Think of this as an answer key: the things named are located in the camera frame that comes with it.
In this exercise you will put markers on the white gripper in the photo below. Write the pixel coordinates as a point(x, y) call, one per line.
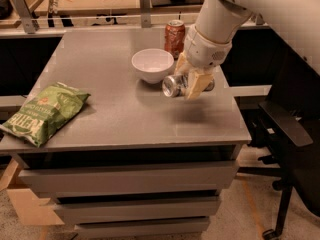
point(204, 51)

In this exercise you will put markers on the silver blue redbull can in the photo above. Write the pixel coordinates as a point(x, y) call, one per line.
point(176, 85)

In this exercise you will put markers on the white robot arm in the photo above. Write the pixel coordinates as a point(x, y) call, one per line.
point(209, 39)

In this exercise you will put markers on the orange soda can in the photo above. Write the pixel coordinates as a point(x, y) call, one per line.
point(174, 37)

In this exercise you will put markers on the green jalapeno chip bag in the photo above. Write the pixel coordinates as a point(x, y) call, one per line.
point(41, 117)

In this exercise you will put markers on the white bowl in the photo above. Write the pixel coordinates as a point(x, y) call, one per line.
point(152, 65)

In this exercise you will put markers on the grey drawer cabinet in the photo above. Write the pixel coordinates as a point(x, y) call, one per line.
point(133, 162)

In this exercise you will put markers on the black office chair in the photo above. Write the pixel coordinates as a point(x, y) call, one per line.
point(289, 126)

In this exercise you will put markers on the cardboard box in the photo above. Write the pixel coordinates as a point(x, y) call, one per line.
point(30, 209)

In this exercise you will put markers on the metal rail bracket middle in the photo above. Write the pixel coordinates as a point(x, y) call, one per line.
point(145, 13)

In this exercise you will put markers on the metal rail bracket left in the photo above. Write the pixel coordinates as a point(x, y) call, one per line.
point(29, 24)

